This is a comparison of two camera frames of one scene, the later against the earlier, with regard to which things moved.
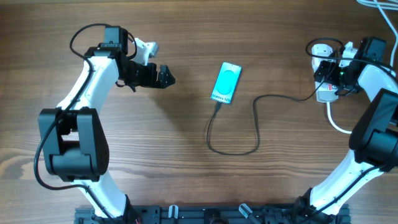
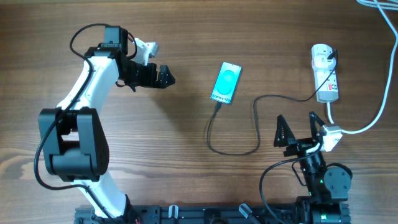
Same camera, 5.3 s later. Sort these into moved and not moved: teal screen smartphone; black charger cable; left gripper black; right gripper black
Moved: right gripper black
Not moved: left gripper black; black charger cable; teal screen smartphone
